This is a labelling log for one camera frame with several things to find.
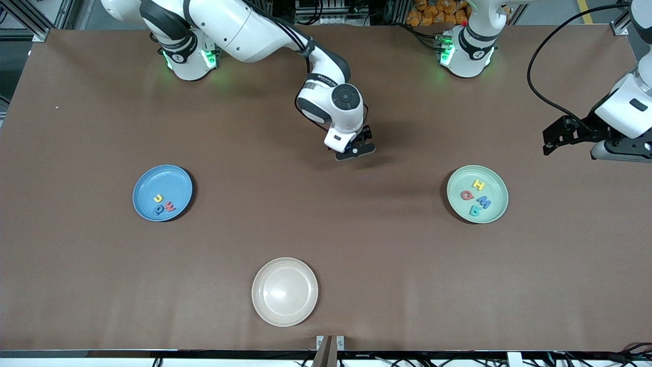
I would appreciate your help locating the grey equipment rack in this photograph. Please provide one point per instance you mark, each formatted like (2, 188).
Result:
(331, 12)

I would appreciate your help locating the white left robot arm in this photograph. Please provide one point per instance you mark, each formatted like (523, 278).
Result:
(631, 102)

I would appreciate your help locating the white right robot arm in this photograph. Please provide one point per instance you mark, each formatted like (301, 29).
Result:
(239, 25)

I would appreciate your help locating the beige plate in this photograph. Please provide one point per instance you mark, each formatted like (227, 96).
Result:
(284, 291)

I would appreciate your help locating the green plate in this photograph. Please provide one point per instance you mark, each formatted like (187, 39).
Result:
(494, 188)

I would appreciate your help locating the red foam letter Q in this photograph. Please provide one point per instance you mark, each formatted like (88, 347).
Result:
(466, 195)

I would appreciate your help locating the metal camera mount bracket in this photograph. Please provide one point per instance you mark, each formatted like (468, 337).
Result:
(330, 346)

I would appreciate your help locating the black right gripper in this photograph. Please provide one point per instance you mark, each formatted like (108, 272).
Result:
(368, 134)

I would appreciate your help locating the blue foam letter W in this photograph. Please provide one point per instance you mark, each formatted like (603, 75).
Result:
(484, 202)

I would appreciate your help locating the blue foam letter a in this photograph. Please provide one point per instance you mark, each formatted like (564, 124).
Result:
(160, 209)

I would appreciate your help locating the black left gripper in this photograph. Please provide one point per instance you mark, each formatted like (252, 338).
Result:
(587, 128)

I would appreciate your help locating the blue plate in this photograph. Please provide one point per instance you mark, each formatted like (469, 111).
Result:
(170, 183)

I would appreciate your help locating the teal foam letter R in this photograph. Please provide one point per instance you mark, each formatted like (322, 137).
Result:
(474, 210)

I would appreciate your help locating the yellow foam letter H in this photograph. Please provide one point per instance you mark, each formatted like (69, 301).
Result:
(479, 184)

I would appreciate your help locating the red foam letter w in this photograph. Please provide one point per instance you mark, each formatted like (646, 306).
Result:
(168, 207)

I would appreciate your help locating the orange packets pile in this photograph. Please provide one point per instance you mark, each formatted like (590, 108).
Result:
(438, 12)

